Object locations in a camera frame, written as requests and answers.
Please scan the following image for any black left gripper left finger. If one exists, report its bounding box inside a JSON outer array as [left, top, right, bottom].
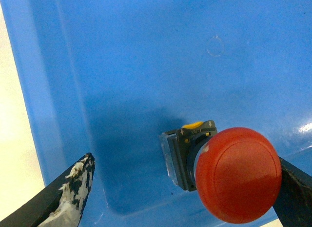
[[0, 153, 96, 227]]

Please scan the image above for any blue plastic tray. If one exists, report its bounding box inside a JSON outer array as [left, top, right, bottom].
[[0, 0, 312, 227]]

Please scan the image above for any red mushroom push button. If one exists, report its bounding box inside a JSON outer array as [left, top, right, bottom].
[[159, 120, 282, 224]]

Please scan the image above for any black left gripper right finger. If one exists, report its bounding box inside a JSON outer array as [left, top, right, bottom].
[[273, 158, 312, 227]]

